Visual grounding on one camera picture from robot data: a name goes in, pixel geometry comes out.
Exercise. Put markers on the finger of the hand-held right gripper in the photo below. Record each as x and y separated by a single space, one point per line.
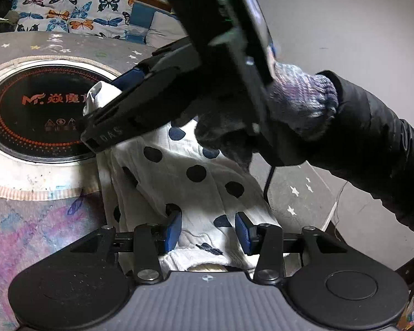
124 124
134 77

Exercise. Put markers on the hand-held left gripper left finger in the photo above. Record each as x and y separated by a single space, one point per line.
174 230

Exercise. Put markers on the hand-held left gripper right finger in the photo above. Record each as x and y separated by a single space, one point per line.
242 231

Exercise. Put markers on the white polka dot garment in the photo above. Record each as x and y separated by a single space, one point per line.
172 186

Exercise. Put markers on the person's right forearm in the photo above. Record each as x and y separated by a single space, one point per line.
376 151

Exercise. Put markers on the person's right hand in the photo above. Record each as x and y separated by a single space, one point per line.
296 100

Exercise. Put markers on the grey cushion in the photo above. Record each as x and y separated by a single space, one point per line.
167 29

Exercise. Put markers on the blue padded bench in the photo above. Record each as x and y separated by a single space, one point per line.
143 14

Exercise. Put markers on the grey star print tablecloth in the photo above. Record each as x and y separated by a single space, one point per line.
298 188

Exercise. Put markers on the butterfly print pillow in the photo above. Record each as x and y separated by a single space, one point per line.
76 13

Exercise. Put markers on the round black induction cooker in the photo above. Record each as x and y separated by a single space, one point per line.
38 86

